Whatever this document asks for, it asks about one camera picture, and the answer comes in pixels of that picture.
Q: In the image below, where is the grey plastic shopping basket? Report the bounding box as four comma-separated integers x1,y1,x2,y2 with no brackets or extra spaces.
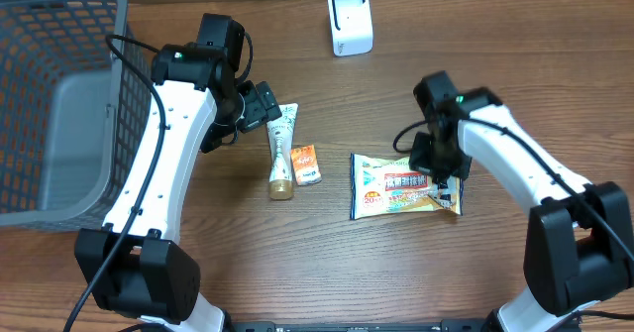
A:
1,0,151,231

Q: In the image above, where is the yellow white snack bag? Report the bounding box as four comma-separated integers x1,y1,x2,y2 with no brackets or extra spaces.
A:
350,154,463,220

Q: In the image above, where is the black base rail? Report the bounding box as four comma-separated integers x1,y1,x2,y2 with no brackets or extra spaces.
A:
226,318,501,332

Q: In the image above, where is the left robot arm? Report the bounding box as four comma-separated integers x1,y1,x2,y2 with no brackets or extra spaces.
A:
74,14,281,331

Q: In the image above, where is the small orange white packet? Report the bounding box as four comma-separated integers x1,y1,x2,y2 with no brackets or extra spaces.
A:
291,145,322,185

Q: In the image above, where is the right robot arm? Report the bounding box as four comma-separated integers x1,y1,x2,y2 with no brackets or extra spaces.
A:
409,71,633,331

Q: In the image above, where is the white barcode scanner stand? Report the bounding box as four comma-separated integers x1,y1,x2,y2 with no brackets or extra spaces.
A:
327,0,373,56

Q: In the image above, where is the white gold cosmetic tube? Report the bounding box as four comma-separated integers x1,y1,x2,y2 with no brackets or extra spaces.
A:
266,103,298,200

